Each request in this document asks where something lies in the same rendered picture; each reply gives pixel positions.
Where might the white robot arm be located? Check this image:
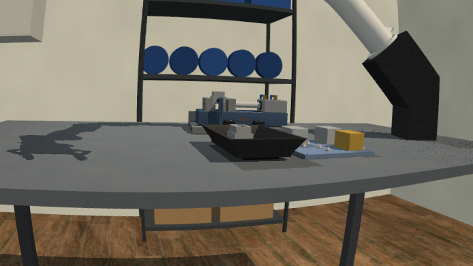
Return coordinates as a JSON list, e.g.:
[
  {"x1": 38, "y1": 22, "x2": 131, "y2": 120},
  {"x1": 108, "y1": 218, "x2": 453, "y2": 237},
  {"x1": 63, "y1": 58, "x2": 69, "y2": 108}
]
[{"x1": 325, "y1": 0, "x2": 397, "y2": 59}]

